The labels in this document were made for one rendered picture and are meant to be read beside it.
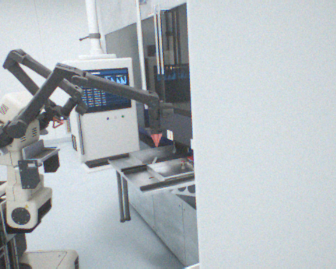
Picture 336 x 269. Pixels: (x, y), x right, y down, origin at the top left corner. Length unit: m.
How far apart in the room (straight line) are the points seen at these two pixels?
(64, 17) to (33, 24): 0.59
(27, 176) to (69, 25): 5.45
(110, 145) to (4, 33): 4.75
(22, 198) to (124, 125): 0.98
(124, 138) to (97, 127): 0.24
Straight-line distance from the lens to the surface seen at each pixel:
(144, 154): 2.29
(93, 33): 2.56
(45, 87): 1.63
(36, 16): 7.08
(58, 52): 7.05
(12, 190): 2.00
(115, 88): 1.60
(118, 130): 2.58
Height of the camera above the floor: 1.50
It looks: 13 degrees down
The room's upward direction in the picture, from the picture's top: 4 degrees counter-clockwise
